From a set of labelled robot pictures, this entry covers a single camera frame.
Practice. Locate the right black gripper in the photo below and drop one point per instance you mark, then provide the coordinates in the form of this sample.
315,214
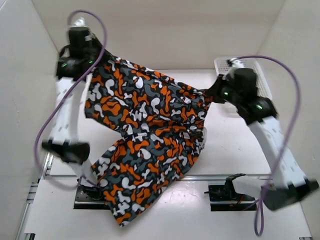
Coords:
213,93

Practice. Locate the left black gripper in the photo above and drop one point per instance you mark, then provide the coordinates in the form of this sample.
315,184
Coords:
94,41

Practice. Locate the orange camouflage shorts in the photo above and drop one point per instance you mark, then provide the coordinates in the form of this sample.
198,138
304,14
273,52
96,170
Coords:
161,126

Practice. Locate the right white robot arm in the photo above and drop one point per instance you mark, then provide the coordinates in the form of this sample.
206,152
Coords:
289,184

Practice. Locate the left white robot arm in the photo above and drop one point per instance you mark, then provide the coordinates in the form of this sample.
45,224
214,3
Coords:
63,141

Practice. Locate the white plastic mesh basket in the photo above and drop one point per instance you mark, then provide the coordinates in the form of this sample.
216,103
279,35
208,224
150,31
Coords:
263,90

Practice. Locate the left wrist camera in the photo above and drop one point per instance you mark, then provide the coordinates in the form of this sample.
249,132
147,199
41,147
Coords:
80,22

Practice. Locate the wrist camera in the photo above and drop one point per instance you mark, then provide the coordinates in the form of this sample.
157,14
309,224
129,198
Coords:
235,63
80,22

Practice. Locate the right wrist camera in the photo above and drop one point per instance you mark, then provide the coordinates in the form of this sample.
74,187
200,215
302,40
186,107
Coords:
235,63

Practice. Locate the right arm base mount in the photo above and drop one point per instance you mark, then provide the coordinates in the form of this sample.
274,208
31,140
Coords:
223,197

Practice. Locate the left aluminium rail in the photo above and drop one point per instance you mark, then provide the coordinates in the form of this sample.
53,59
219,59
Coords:
47,165

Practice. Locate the aluminium rail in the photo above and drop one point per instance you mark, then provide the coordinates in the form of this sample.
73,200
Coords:
218,177
47,165

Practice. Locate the front aluminium rail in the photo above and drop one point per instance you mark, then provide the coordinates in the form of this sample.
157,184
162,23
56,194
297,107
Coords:
218,177

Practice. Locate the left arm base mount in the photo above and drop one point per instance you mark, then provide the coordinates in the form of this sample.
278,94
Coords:
89,198

